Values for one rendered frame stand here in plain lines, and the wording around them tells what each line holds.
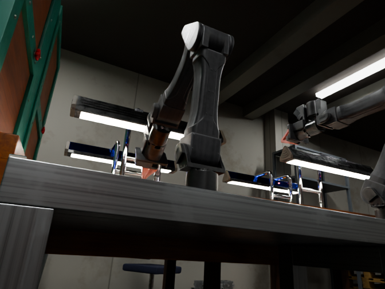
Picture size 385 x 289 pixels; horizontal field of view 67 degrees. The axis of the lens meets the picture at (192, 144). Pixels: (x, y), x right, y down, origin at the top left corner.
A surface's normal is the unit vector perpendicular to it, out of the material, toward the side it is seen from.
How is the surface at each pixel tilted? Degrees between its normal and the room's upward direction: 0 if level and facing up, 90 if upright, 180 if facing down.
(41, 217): 90
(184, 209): 90
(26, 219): 90
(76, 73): 90
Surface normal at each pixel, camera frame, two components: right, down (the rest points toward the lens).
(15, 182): 0.47, -0.28
